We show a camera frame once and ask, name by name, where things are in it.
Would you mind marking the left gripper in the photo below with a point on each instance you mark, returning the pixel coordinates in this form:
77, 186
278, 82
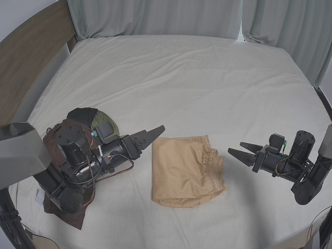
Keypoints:
119, 150

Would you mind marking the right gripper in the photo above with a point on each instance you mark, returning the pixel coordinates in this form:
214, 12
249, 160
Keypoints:
269, 162

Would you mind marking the beige shorts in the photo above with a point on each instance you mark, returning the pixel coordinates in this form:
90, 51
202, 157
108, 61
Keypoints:
179, 170

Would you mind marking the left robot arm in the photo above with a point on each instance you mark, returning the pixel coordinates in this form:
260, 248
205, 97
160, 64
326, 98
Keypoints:
23, 152

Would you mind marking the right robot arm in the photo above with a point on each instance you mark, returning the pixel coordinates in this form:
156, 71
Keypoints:
303, 149

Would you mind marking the bed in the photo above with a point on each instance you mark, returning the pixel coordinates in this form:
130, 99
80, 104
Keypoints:
181, 87

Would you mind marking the green garment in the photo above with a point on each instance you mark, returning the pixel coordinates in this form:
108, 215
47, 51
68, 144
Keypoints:
99, 118

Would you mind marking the black garment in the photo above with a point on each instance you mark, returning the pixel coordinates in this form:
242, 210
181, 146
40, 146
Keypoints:
80, 115

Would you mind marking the brown garment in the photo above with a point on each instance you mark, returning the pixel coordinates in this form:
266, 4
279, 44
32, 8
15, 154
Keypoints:
70, 219

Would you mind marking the window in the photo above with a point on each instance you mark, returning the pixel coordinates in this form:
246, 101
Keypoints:
241, 36

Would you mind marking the pale green curtain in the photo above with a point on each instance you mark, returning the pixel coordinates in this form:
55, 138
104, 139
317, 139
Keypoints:
155, 9
285, 14

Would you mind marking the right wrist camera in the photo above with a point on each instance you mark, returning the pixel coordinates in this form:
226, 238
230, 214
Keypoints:
277, 141

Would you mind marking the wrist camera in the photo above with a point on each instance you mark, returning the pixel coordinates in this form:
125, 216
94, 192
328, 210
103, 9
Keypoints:
106, 131
277, 141

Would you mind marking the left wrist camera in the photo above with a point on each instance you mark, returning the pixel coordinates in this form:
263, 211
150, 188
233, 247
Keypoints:
106, 131

